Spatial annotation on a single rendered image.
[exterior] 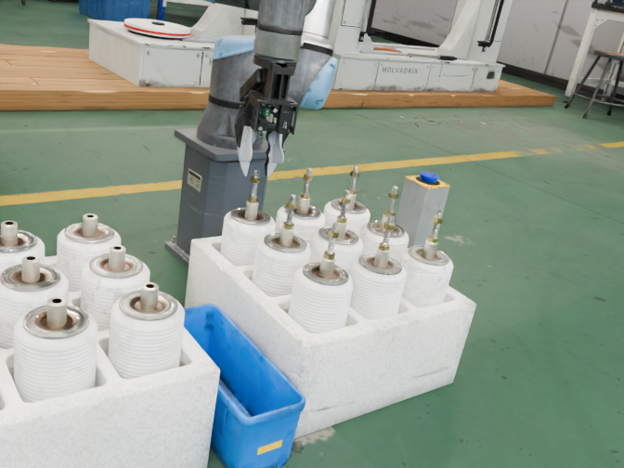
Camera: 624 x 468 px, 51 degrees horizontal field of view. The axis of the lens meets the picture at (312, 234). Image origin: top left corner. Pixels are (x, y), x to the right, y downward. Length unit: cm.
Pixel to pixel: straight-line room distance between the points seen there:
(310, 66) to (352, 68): 226
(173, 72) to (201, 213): 160
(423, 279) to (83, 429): 61
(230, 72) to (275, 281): 51
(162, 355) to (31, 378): 16
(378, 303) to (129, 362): 43
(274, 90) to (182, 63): 195
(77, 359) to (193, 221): 73
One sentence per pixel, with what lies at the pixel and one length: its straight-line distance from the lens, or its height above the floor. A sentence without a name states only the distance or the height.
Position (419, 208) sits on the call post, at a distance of 139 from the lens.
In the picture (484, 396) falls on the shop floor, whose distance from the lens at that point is 132.
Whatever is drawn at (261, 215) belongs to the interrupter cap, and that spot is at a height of 25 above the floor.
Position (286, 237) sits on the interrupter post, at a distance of 110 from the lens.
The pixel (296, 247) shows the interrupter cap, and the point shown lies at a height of 25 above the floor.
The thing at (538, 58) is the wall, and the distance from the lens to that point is 663.
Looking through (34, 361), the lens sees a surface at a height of 22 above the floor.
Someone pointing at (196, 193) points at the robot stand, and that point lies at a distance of 149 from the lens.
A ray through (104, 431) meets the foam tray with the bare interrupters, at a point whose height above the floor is 13.
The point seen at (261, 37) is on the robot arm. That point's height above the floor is 58.
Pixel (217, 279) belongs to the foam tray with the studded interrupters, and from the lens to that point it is 118.
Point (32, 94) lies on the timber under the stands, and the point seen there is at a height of 6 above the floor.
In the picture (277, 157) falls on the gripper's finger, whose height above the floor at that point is 38.
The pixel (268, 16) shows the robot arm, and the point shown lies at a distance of 108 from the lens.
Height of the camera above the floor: 71
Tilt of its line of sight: 23 degrees down
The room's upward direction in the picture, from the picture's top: 10 degrees clockwise
